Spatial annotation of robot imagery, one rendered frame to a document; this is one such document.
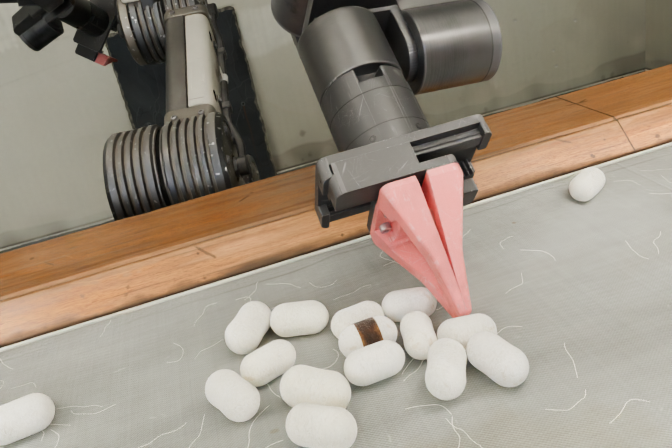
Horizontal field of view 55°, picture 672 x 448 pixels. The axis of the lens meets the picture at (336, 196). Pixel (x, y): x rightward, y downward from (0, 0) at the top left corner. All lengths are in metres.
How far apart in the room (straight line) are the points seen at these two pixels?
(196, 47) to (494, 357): 0.58
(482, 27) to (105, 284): 0.31
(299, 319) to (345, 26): 0.18
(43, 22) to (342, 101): 0.95
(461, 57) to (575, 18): 2.41
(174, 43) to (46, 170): 1.67
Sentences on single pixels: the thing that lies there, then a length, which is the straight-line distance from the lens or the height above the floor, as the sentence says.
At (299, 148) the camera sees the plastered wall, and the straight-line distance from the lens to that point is 2.46.
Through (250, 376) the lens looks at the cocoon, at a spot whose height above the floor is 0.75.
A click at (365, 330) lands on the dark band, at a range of 0.35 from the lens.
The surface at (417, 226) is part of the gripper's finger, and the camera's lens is 0.34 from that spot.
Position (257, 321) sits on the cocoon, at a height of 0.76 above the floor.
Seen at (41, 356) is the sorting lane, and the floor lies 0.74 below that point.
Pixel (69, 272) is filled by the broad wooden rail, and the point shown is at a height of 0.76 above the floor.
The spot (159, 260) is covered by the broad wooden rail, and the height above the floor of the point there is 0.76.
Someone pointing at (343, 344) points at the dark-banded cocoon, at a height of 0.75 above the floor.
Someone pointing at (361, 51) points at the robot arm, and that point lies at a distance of 0.40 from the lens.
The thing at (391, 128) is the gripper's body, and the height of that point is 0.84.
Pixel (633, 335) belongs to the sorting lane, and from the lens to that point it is 0.36.
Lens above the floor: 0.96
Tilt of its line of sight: 23 degrees down
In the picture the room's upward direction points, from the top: 12 degrees counter-clockwise
